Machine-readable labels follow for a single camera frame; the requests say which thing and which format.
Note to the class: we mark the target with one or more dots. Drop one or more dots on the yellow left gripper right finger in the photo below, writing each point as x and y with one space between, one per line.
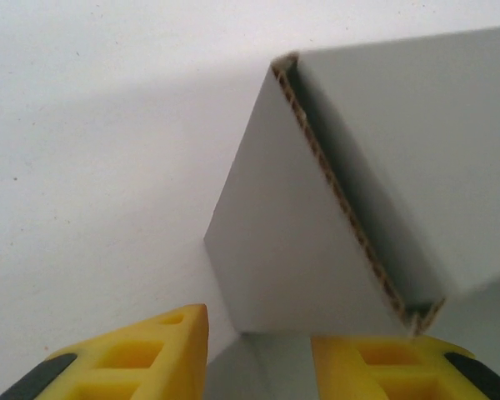
391 371

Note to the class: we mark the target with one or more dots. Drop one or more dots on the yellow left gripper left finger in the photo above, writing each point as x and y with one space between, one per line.
150 366

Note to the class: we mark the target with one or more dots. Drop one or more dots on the grey corrugated cardboard box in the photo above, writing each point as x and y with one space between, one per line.
296 250

